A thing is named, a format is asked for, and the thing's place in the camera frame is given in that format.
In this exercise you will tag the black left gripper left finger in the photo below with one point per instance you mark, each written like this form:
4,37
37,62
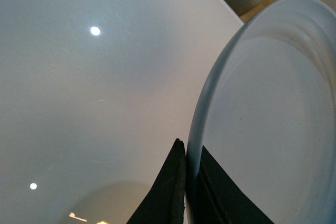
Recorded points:
164,203

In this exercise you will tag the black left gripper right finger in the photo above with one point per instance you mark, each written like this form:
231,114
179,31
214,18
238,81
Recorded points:
218,198

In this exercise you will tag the light blue round plate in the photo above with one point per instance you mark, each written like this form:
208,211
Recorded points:
266,113

